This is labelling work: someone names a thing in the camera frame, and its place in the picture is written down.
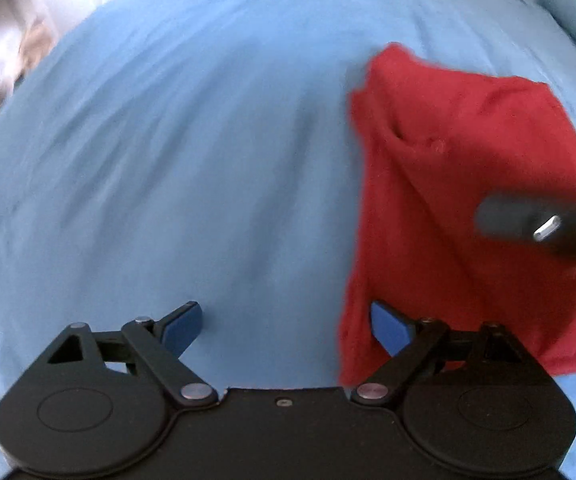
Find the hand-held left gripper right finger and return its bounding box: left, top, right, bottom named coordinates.
left=351, top=300, right=538, bottom=404

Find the light blue bed sheet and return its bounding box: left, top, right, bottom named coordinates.
left=0, top=0, right=576, bottom=480

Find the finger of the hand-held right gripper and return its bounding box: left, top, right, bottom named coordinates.
left=474, top=191, right=576, bottom=277

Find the red sweater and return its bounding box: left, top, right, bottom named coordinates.
left=337, top=42, right=576, bottom=387

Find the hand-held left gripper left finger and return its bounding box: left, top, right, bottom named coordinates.
left=37, top=301, right=219, bottom=407

